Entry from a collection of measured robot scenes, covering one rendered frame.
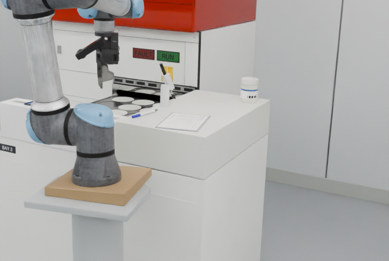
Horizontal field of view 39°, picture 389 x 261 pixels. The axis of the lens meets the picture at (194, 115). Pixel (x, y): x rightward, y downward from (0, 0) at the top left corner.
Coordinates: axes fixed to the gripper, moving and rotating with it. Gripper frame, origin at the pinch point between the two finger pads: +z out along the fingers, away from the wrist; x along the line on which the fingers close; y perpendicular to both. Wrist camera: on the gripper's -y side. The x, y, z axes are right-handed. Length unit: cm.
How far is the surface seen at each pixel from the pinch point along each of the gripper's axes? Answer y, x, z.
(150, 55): 20.2, 45.3, -4.5
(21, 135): -30.5, 3.8, 20.9
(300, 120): 127, 154, 57
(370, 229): 153, 84, 105
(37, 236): -26, 0, 63
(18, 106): -31.3, 4.3, 9.6
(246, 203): 58, -4, 48
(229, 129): 47, -22, 11
